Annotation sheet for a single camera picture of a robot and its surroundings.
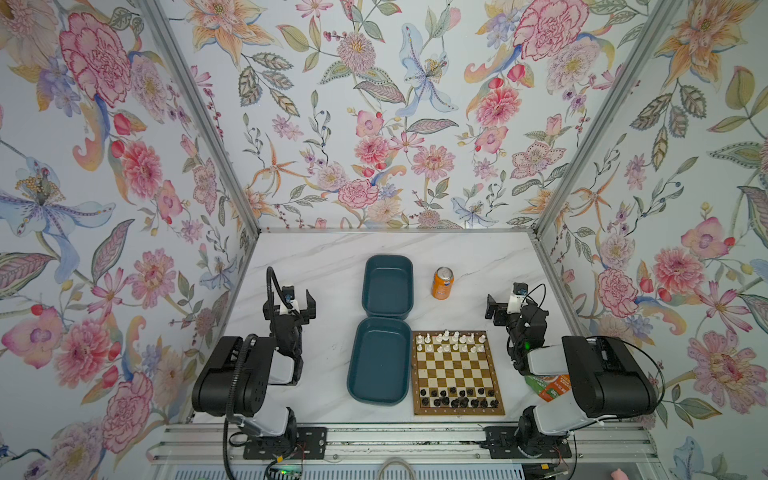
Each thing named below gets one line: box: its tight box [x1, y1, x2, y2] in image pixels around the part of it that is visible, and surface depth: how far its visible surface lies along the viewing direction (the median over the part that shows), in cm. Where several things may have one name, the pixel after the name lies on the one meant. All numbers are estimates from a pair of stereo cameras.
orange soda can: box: [431, 266, 455, 301], surface depth 97 cm
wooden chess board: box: [412, 330, 505, 416], surface depth 86 cm
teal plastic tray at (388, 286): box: [362, 255, 414, 320], surface depth 105 cm
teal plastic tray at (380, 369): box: [347, 317, 412, 406], surface depth 88 cm
